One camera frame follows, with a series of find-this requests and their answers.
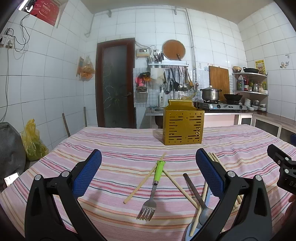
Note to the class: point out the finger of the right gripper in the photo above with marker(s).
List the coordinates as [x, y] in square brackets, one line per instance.
[287, 176]

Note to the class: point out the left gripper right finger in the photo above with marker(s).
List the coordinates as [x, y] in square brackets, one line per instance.
[253, 220]

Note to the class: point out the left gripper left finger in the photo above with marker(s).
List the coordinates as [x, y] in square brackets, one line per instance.
[42, 218]

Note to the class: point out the steel spoon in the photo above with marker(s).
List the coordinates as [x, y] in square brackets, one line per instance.
[205, 211]

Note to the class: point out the green frog handle fork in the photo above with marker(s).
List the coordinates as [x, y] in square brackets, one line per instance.
[149, 207]

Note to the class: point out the blue handle spoon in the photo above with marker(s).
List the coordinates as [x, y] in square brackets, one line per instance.
[187, 237]

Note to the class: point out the person right hand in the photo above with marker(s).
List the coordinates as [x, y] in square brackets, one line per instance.
[290, 208]

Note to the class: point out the smartphone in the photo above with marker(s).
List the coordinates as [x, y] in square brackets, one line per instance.
[10, 179]

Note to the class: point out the yellow plastic bag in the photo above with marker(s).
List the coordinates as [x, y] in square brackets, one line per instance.
[34, 147]

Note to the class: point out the pink striped tablecloth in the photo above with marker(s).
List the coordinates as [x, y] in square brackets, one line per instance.
[127, 157]

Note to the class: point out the black wok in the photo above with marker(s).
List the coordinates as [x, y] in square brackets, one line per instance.
[233, 98]

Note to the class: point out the corner shelf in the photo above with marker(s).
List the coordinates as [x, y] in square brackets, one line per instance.
[253, 89]

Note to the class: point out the yellow perforated utensil holder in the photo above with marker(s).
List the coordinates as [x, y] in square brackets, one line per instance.
[182, 123]

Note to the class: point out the gas stove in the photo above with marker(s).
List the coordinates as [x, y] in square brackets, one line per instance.
[219, 106]

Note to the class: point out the steel cooking pot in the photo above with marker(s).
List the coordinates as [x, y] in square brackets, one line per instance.
[210, 93]

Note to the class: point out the rectangular wooden cutting board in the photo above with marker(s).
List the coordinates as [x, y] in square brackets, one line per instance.
[219, 79]

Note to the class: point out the orange hanging bag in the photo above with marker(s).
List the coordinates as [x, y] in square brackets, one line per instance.
[87, 69]

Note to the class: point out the dark brown door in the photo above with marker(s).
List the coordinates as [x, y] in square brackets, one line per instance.
[114, 84]

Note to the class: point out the round wooden board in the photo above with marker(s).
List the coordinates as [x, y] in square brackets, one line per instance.
[173, 50]

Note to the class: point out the red box in window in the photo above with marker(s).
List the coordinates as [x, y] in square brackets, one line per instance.
[46, 10]

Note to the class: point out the yellow wall poster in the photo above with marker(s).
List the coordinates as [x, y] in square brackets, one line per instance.
[260, 65]

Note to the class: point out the wall utensil rack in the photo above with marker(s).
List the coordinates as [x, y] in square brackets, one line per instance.
[168, 65]

